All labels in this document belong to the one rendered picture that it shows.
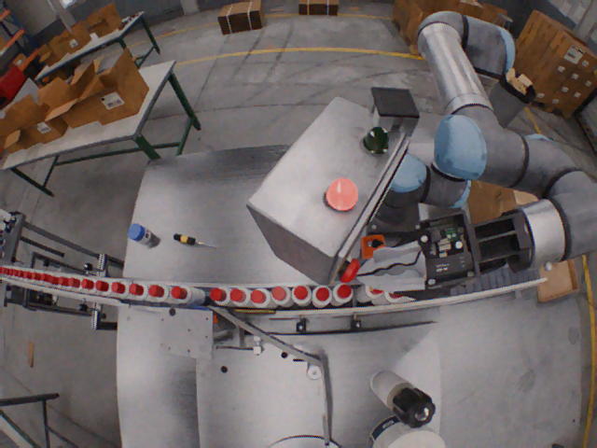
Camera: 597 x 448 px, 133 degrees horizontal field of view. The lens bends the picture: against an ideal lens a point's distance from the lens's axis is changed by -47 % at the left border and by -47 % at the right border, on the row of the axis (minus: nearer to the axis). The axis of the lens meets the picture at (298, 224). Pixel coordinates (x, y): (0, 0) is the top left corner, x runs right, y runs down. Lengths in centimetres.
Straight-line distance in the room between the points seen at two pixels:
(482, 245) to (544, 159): 15
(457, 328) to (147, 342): 114
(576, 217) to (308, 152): 29
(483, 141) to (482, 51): 37
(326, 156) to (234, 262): 71
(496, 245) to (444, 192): 48
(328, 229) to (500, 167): 22
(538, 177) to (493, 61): 37
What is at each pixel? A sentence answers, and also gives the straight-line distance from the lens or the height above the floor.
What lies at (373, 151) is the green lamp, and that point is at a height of 148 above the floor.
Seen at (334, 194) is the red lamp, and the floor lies 149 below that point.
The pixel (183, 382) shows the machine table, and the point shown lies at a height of 83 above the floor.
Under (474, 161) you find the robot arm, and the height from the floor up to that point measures 147.
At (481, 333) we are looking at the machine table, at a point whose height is 83.
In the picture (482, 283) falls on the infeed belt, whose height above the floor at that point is 88.
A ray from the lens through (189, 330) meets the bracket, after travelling 59.
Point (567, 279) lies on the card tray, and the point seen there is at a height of 83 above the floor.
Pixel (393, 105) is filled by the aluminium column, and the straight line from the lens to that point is 27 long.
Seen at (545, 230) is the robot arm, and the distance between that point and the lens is 30.
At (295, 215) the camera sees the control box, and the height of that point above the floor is 148.
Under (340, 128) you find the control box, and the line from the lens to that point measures 27.
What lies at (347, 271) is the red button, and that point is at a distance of 33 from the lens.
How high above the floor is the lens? 167
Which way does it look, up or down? 68 degrees down
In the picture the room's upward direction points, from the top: 9 degrees counter-clockwise
